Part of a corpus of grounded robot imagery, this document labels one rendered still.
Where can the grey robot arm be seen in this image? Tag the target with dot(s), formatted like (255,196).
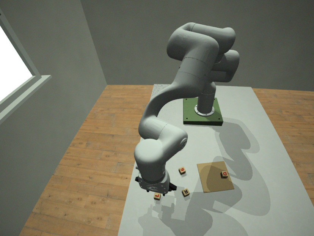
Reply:
(206,58)

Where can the tan flat mat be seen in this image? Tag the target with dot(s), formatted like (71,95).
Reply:
(211,178)

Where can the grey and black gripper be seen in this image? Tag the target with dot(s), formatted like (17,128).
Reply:
(162,187)

